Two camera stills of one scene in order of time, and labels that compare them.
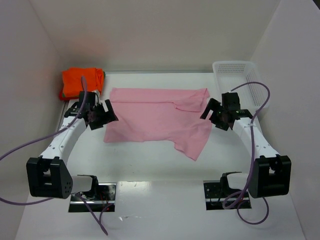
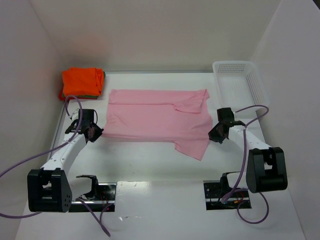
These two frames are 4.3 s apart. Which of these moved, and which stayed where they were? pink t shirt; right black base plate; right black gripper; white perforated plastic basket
Moved: right black gripper
Stayed: white perforated plastic basket; right black base plate; pink t shirt
